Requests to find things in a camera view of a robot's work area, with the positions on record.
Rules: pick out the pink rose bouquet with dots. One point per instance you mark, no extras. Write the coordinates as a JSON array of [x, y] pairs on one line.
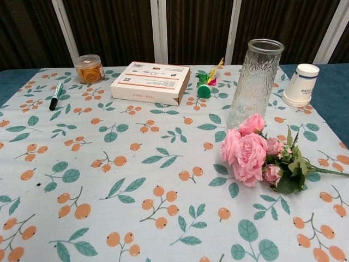
[[251, 155]]

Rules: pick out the textured clear glass vase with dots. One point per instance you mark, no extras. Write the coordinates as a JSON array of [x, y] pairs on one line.
[[253, 82]]

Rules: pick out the feather shuttlecock green base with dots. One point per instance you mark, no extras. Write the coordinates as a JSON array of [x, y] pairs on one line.
[[204, 91]]

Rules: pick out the white orange cardboard box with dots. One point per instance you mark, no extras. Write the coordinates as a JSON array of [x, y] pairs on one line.
[[150, 82]]

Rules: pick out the floral fruit print tablecloth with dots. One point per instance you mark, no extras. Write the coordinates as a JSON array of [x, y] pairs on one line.
[[136, 174]]

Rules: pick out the clear jar orange contents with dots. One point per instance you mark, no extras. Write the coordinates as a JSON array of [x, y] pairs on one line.
[[90, 72]]

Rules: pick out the green black marker pen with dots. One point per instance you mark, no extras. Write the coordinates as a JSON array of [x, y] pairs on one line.
[[56, 95]]

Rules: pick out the white paper cup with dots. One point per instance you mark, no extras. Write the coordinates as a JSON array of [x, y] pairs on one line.
[[300, 87]]

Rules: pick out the white partition frame post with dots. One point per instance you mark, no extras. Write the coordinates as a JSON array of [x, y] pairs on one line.
[[331, 30], [65, 30], [159, 32], [233, 32]]

